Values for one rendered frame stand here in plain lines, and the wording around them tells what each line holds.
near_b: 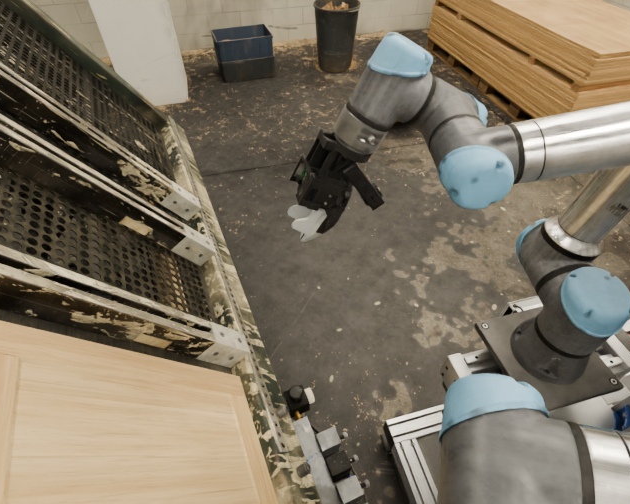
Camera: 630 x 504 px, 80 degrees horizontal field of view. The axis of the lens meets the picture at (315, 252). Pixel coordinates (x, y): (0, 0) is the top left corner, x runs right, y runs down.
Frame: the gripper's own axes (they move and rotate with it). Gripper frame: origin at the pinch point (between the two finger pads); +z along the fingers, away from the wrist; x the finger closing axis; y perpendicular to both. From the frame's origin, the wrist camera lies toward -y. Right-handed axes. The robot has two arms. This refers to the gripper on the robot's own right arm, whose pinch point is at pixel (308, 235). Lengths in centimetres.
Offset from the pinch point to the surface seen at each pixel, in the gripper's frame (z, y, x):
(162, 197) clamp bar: 44, 18, -59
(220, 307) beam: 48, 0, -19
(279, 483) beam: 43, -7, 30
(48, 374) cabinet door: 23.6, 37.2, 15.1
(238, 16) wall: 73, -71, -488
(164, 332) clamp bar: 31.0, 19.3, 2.0
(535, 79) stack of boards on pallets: -39, -269, -224
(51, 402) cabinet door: 23.6, 36.0, 19.5
